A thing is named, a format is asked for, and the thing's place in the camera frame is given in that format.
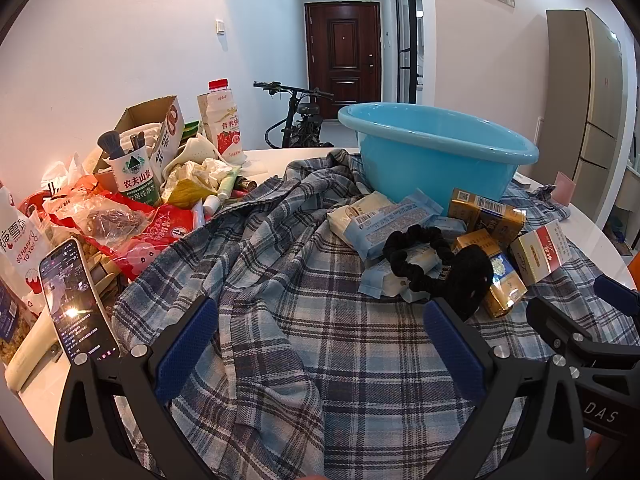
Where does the grey makeup brush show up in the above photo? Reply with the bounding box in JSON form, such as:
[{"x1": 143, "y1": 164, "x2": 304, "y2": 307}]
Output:
[{"x1": 97, "y1": 130, "x2": 127, "y2": 162}]

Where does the cream carton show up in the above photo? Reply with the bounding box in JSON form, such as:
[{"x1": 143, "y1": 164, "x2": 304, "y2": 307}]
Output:
[{"x1": 196, "y1": 92, "x2": 216, "y2": 127}]

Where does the green cosmetic tube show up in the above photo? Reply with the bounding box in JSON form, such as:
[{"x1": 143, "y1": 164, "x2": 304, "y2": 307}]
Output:
[{"x1": 217, "y1": 167, "x2": 246, "y2": 201}]

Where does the red snack bag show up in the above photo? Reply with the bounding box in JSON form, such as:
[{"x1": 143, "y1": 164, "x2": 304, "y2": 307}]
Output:
[{"x1": 50, "y1": 185, "x2": 207, "y2": 281}]

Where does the cream plastic handle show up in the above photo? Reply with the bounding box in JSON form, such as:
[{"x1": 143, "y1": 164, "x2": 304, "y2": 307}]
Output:
[{"x1": 5, "y1": 310, "x2": 62, "y2": 393}]

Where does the pink cup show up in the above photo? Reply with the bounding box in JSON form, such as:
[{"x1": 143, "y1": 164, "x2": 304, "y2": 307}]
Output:
[{"x1": 552, "y1": 171, "x2": 580, "y2": 206}]

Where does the black bicycle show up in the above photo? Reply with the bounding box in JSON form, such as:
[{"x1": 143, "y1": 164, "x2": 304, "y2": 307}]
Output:
[{"x1": 252, "y1": 80, "x2": 341, "y2": 150}]

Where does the clear bag of brown snacks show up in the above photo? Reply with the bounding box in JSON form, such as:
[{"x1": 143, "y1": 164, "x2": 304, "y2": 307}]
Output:
[{"x1": 70, "y1": 200, "x2": 157, "y2": 242}]

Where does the blue plaid shirt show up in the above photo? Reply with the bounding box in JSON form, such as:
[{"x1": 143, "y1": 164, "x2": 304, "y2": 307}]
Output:
[{"x1": 111, "y1": 147, "x2": 640, "y2": 480}]

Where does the white printed plastic bag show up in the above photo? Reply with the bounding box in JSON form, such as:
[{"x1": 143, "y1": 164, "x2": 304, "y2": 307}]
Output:
[{"x1": 0, "y1": 180, "x2": 56, "y2": 321}]

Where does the yellow plastic bag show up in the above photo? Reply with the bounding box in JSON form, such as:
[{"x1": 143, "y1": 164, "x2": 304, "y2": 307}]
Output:
[{"x1": 162, "y1": 177, "x2": 211, "y2": 209}]

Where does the light blue tissue packet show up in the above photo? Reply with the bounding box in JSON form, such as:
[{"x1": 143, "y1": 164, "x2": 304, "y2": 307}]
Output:
[
  {"x1": 349, "y1": 189, "x2": 446, "y2": 261},
  {"x1": 429, "y1": 215, "x2": 468, "y2": 243},
  {"x1": 359, "y1": 245, "x2": 451, "y2": 303}
]

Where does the cream and blue tissue packet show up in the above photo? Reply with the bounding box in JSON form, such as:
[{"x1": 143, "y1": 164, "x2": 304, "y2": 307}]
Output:
[{"x1": 327, "y1": 194, "x2": 399, "y2": 237}]

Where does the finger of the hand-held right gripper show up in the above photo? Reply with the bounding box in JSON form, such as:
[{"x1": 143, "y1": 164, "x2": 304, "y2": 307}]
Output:
[
  {"x1": 526, "y1": 296, "x2": 601, "y2": 361},
  {"x1": 594, "y1": 275, "x2": 640, "y2": 346}
]

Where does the black knit hair accessory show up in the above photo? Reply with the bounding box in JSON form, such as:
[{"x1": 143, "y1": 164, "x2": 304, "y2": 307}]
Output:
[{"x1": 430, "y1": 247, "x2": 496, "y2": 322}]

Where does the black smartphone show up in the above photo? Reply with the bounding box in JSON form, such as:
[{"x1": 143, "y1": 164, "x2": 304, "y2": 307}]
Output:
[{"x1": 39, "y1": 237, "x2": 122, "y2": 366}]

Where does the red capped milk bottle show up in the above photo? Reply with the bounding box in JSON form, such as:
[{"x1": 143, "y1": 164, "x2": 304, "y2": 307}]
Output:
[{"x1": 205, "y1": 78, "x2": 247, "y2": 165}]

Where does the black scrunchie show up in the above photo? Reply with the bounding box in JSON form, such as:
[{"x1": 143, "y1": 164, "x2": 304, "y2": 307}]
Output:
[{"x1": 382, "y1": 224, "x2": 457, "y2": 295}]

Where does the light blue plastic basin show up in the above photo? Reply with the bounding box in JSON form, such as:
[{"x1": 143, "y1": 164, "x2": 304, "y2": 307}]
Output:
[{"x1": 337, "y1": 102, "x2": 541, "y2": 203}]

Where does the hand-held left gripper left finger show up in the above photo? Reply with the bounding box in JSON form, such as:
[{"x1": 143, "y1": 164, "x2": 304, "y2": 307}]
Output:
[{"x1": 52, "y1": 296, "x2": 221, "y2": 480}]

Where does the gold and blue cigarette box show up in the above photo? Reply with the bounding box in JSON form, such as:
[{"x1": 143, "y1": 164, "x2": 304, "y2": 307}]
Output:
[{"x1": 482, "y1": 252, "x2": 528, "y2": 318}]

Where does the beige refrigerator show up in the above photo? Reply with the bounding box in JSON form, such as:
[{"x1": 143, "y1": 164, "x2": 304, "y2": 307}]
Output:
[{"x1": 545, "y1": 7, "x2": 632, "y2": 226}]

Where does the brown entrance door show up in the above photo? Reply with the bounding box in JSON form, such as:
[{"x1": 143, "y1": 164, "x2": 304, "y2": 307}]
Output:
[{"x1": 304, "y1": 1, "x2": 382, "y2": 121}]

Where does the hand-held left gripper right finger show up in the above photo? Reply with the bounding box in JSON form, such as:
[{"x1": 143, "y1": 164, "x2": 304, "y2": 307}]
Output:
[{"x1": 424, "y1": 297, "x2": 588, "y2": 480}]

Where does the crumpled white tissue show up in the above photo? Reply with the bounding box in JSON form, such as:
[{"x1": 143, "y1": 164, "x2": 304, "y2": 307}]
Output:
[{"x1": 165, "y1": 157, "x2": 236, "y2": 196}]

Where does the open cardboard box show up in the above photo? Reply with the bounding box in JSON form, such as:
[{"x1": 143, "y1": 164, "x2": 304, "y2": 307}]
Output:
[{"x1": 92, "y1": 94, "x2": 187, "y2": 186}]

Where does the red and white cigarette box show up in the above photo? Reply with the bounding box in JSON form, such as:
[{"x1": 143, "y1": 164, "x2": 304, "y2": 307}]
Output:
[{"x1": 509, "y1": 220, "x2": 572, "y2": 286}]

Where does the black framed glass door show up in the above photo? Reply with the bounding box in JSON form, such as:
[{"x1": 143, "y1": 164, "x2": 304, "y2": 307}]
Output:
[{"x1": 392, "y1": 0, "x2": 426, "y2": 106}]

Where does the cut bottle with green label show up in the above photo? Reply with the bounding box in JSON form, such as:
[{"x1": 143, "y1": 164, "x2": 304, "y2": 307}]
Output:
[{"x1": 107, "y1": 147, "x2": 163, "y2": 208}]

